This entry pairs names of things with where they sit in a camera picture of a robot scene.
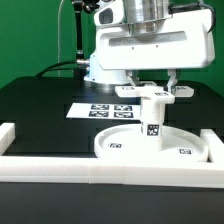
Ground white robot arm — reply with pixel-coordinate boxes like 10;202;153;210
84;0;216;89

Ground white U-shaped boundary frame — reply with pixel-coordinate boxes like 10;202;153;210
0;123;224;188

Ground white thin cable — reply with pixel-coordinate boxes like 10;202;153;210
57;0;66;78

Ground white round table top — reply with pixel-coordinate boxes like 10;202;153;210
94;124;209;163

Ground white cross-shaped table base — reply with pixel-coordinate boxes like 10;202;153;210
115;85;194;104

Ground white sheet with markers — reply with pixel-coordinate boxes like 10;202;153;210
66;103;140;120

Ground black cables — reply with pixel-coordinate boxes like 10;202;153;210
35;60;88;78

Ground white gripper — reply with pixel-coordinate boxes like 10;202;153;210
94;4;215;91

